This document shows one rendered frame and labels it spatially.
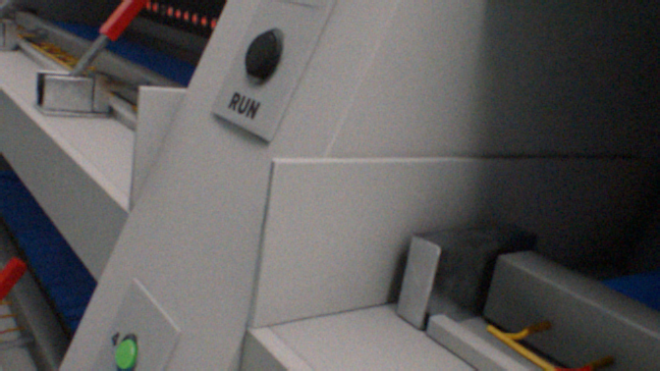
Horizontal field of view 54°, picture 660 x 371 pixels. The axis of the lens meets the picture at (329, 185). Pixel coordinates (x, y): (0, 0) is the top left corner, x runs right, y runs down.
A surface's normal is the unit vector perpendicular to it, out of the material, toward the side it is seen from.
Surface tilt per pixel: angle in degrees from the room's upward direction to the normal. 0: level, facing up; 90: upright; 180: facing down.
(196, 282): 90
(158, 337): 90
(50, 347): 20
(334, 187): 90
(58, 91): 90
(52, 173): 110
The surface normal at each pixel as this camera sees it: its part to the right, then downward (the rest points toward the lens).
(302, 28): -0.69, -0.29
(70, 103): 0.58, 0.31
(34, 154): -0.79, 0.03
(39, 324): 0.17, -0.95
